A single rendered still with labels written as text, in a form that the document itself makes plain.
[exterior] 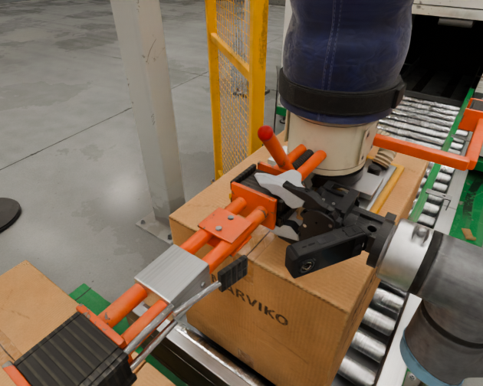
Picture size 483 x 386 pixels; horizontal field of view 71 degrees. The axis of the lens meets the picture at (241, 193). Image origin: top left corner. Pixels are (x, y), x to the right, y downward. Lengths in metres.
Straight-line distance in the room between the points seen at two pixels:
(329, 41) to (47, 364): 0.55
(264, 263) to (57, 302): 0.75
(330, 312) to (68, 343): 0.39
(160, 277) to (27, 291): 0.88
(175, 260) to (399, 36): 0.48
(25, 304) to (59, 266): 0.89
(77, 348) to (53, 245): 1.87
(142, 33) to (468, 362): 1.46
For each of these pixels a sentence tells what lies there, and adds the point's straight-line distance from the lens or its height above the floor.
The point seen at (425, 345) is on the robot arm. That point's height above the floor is 0.98.
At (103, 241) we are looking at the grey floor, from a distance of 2.15.
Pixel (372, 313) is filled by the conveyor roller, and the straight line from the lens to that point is 1.10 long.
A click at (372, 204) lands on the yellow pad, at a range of 0.75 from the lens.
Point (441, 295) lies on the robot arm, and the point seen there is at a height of 1.08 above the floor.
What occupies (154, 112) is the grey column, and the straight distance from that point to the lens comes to 1.68.
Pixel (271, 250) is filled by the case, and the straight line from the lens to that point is 0.64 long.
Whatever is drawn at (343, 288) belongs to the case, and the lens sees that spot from 0.61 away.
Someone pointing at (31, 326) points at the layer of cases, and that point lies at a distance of 1.18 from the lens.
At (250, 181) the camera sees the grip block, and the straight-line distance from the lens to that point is 0.56.
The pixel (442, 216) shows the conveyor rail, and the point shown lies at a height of 0.59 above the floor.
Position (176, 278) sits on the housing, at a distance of 0.42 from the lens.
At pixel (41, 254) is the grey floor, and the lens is 2.22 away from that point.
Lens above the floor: 1.42
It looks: 37 degrees down
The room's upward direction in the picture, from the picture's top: straight up
